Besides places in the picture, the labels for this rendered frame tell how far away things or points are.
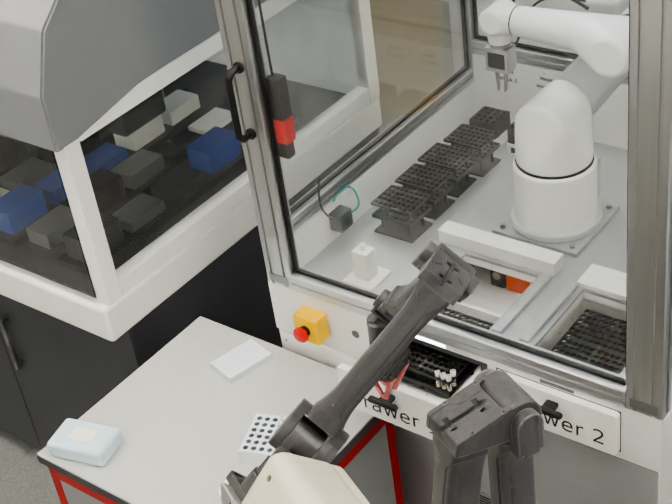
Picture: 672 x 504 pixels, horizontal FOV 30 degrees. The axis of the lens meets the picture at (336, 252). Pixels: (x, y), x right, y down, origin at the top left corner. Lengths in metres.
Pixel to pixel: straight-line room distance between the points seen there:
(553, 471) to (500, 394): 1.24
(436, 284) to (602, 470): 0.86
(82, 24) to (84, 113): 0.20
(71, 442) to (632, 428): 1.25
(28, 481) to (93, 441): 1.20
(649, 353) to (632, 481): 0.37
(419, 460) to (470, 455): 1.49
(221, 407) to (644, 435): 0.99
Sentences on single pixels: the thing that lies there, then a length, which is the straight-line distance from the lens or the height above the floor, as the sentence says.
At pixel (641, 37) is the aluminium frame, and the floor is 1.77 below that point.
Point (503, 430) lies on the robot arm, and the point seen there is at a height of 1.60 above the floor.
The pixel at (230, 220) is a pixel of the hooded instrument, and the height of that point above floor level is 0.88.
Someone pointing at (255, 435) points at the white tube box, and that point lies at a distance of 2.85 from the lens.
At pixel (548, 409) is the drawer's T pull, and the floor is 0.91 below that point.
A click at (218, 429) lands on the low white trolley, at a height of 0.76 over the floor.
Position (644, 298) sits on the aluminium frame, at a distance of 2.42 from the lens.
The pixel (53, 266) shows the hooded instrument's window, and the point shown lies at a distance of 3.23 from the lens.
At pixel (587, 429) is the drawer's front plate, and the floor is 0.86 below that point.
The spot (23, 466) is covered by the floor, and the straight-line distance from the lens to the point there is 4.19.
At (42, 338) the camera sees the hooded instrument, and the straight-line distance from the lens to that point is 3.63.
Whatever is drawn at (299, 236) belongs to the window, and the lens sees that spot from 2.90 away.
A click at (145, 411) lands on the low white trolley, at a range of 3.05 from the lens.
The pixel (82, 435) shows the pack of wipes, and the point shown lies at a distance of 2.97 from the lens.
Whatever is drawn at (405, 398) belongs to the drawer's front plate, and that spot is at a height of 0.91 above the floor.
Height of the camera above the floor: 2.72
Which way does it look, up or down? 35 degrees down
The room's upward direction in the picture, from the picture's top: 9 degrees counter-clockwise
